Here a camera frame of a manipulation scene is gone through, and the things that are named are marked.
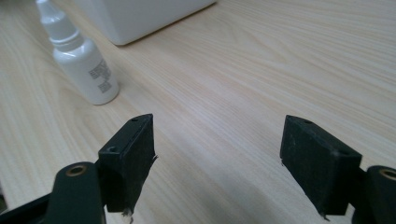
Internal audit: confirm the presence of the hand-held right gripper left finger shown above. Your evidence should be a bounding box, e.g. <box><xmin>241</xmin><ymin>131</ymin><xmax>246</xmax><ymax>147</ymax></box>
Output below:
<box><xmin>97</xmin><ymin>113</ymin><xmax>157</xmax><ymax>217</ymax></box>

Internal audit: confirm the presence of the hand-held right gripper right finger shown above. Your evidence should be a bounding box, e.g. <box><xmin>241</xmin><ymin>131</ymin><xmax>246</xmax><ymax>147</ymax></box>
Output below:
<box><xmin>279</xmin><ymin>114</ymin><xmax>363</xmax><ymax>217</ymax></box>

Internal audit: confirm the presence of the white dropper bottle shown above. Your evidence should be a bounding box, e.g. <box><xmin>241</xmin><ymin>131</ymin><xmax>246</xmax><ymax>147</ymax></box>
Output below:
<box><xmin>35</xmin><ymin>0</ymin><xmax>120</xmax><ymax>105</ymax></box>

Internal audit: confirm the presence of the white plastic bin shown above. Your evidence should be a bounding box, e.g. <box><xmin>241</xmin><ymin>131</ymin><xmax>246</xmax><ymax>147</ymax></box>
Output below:
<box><xmin>73</xmin><ymin>0</ymin><xmax>218</xmax><ymax>47</ymax></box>

